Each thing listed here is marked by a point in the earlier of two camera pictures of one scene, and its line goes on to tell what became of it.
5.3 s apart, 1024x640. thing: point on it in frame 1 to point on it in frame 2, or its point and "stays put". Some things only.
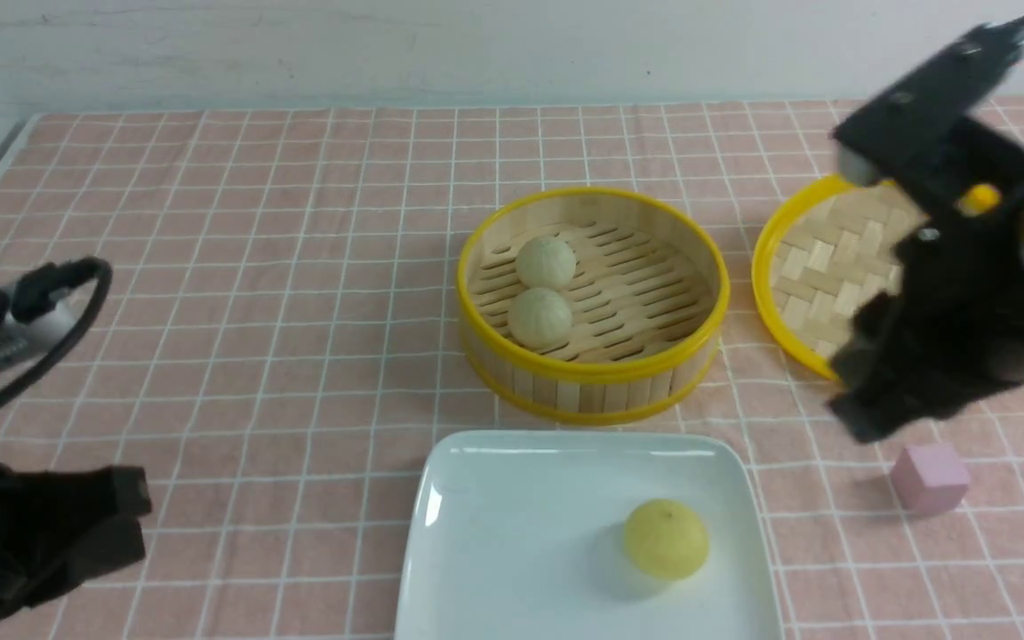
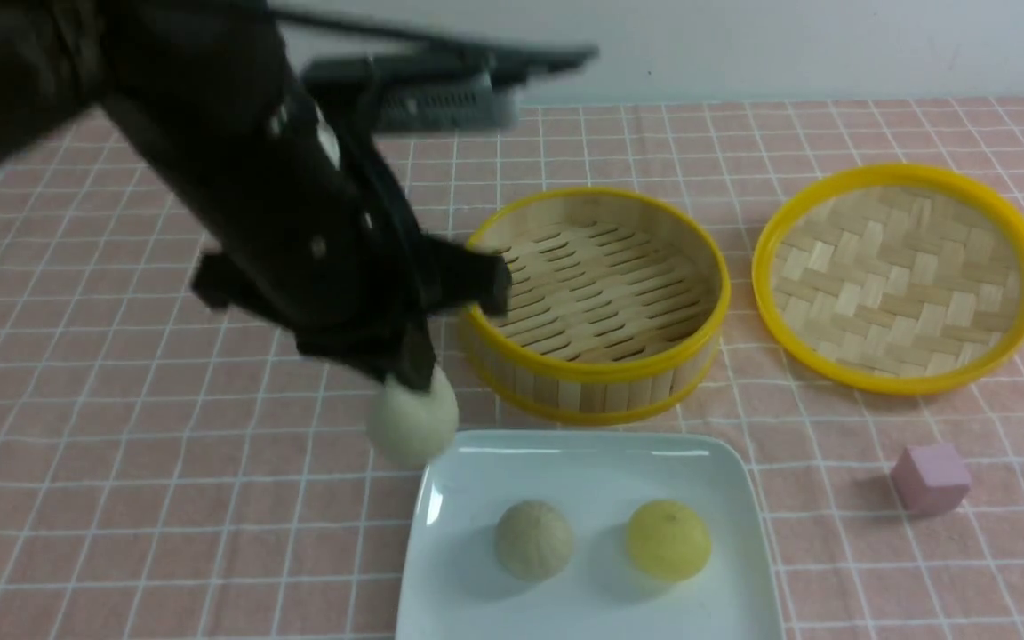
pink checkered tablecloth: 281,346 stays put
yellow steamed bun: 666,540 stays put
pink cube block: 929,479 stays put
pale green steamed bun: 540,318 to 533,540
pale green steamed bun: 545,261 to 412,427
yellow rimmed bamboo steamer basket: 649,293 stays put
